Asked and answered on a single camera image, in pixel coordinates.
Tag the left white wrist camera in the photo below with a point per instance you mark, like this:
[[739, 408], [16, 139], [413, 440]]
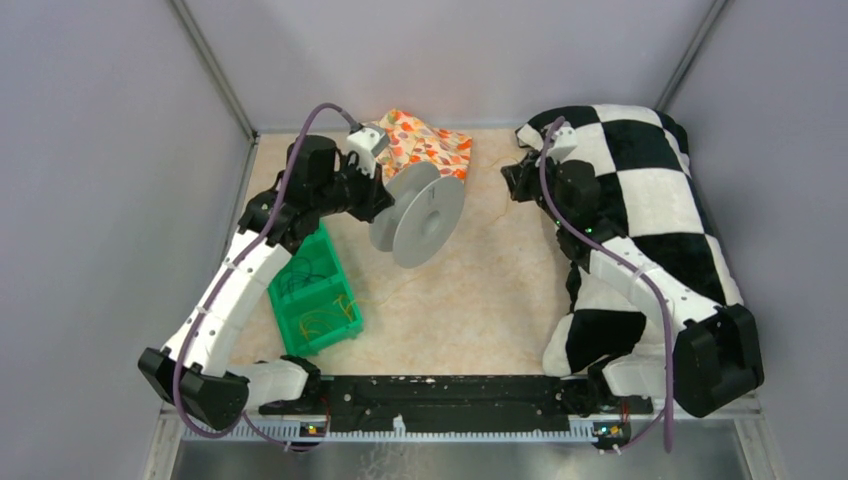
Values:
[[364, 146]]

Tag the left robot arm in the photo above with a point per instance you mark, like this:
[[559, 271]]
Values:
[[191, 371]]

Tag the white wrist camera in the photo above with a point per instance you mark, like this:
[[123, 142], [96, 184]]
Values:
[[364, 146], [564, 141]]

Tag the floral orange cloth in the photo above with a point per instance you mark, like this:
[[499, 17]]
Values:
[[413, 141]]

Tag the grey plastic cable spool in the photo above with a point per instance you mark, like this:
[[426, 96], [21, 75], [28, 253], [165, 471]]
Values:
[[427, 209]]

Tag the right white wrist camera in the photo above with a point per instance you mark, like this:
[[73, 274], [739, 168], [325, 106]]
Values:
[[564, 141]]

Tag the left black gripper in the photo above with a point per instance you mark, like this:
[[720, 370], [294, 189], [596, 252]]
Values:
[[375, 195]]

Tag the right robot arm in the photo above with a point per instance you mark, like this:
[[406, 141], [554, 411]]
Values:
[[653, 310]]

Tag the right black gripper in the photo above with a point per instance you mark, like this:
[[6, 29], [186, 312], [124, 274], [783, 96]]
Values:
[[520, 175]]

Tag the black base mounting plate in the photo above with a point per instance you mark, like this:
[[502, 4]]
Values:
[[454, 404]]

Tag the black white checkered pillow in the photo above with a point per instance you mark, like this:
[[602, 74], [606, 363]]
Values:
[[641, 160]]

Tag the green plastic compartment bin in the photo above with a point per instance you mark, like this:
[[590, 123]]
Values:
[[312, 300]]

